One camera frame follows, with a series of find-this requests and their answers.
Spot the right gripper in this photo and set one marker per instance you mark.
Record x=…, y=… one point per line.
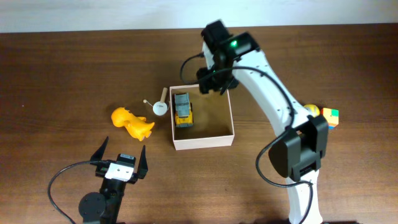
x=206, y=79

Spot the colourful puzzle cube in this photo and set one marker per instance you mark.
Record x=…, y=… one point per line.
x=331, y=116

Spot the yellow grey toy truck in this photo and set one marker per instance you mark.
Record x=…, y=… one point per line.
x=183, y=111

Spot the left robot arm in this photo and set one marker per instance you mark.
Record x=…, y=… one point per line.
x=103, y=206

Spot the white rattle drum toy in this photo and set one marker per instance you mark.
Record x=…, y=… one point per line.
x=160, y=107

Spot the yellow ball with eyes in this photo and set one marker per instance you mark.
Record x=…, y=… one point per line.
x=312, y=109

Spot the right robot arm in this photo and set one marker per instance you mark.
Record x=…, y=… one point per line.
x=301, y=138

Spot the pink cardboard box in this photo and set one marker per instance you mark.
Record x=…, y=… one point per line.
x=212, y=119

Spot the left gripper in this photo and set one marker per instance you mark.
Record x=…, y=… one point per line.
x=142, y=168

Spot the orange toy dinosaur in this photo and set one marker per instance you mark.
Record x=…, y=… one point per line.
x=136, y=126

